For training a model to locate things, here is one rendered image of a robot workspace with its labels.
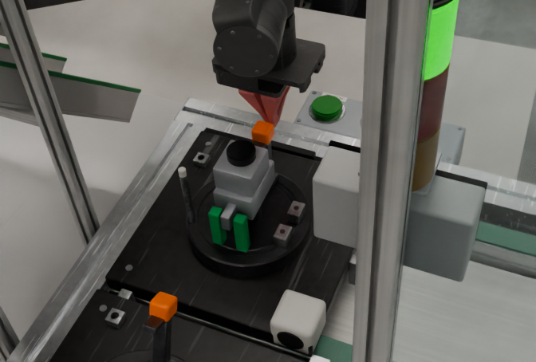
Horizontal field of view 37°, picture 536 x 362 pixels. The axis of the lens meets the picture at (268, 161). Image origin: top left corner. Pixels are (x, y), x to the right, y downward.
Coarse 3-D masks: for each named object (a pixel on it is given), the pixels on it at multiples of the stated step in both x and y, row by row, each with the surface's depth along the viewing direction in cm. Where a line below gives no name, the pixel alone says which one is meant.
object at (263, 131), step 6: (258, 120) 86; (258, 126) 85; (264, 126) 85; (270, 126) 85; (252, 132) 85; (258, 132) 85; (264, 132) 85; (270, 132) 85; (252, 138) 86; (258, 138) 85; (264, 138) 85; (270, 138) 86; (258, 144) 86; (264, 144) 85; (270, 144) 87; (270, 150) 88; (270, 156) 88
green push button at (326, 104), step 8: (320, 96) 103; (328, 96) 103; (312, 104) 103; (320, 104) 102; (328, 104) 102; (336, 104) 102; (312, 112) 103; (320, 112) 101; (328, 112) 101; (336, 112) 102; (328, 120) 102
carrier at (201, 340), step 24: (96, 312) 83; (144, 312) 83; (72, 336) 81; (96, 336) 81; (120, 336) 81; (144, 336) 81; (192, 336) 80; (216, 336) 80; (72, 360) 79; (96, 360) 79; (120, 360) 77; (144, 360) 77; (192, 360) 79; (216, 360) 78; (240, 360) 78; (264, 360) 78; (288, 360) 78
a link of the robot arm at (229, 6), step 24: (216, 0) 68; (240, 0) 66; (264, 0) 69; (216, 24) 67; (240, 24) 66; (264, 24) 67; (216, 48) 68; (240, 48) 68; (264, 48) 68; (240, 72) 70; (264, 72) 70
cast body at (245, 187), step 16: (240, 144) 81; (224, 160) 81; (240, 160) 80; (256, 160) 81; (272, 160) 85; (224, 176) 80; (240, 176) 80; (256, 176) 80; (272, 176) 85; (224, 192) 82; (240, 192) 81; (256, 192) 82; (224, 208) 83; (240, 208) 82; (256, 208) 83; (224, 224) 82
